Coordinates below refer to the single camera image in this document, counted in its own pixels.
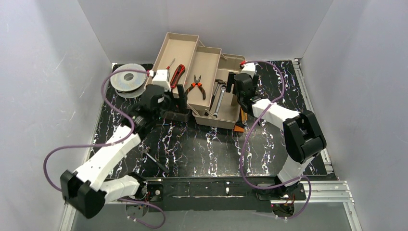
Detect steel combination wrench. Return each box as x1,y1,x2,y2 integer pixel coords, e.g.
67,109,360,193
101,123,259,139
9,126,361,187
213,85,227,118

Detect orange black pliers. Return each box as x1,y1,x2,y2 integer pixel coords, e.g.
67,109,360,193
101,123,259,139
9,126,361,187
185,75,206,100

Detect beige plastic tool box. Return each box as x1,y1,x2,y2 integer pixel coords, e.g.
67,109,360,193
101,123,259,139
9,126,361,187
145,32,256,129

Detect red utility knife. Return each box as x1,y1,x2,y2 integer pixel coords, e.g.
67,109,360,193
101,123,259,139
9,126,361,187
170,64,186,90

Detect blue handled tool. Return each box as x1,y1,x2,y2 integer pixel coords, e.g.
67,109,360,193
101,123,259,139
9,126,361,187
166,58,176,70

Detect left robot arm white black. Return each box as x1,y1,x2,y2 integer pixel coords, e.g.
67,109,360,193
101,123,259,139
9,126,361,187
60,84,187,218

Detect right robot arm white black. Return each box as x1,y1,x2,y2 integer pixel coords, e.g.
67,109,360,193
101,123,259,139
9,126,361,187
232,73,327,192

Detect orange yellow utility knife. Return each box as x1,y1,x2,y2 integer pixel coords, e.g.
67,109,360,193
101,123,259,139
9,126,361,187
240,108,248,126

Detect white filament spool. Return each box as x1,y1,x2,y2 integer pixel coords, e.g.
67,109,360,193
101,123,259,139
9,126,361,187
110,64,147,99

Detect orange hex key set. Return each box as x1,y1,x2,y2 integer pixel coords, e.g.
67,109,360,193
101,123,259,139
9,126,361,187
232,125,245,138

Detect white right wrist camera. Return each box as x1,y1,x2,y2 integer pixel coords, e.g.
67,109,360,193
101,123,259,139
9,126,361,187
240,61,256,78

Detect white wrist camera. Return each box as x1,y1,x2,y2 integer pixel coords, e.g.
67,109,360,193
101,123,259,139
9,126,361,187
240,61,256,78
151,69,172,92

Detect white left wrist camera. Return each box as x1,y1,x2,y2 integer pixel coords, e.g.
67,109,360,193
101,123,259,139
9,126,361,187
151,69,172,92

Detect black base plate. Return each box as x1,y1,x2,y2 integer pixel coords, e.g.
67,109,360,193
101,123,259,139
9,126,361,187
146,177,307,212

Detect aluminium frame rail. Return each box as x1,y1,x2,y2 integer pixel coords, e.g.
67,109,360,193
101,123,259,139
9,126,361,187
59,180,362,231

